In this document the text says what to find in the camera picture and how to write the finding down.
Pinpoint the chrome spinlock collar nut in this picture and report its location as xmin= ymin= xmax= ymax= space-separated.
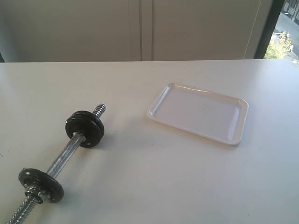
xmin=25 ymin=187 xmax=46 ymax=204

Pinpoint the black weight plate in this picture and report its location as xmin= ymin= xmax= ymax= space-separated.
xmin=65 ymin=111 xmax=105 ymax=147
xmin=65 ymin=115 xmax=102 ymax=148
xmin=18 ymin=168 xmax=64 ymax=203

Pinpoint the chrome threaded dumbbell bar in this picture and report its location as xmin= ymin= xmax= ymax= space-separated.
xmin=8 ymin=103 xmax=106 ymax=224

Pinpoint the white plastic tray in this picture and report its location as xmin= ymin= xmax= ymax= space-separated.
xmin=147 ymin=83 xmax=249 ymax=146

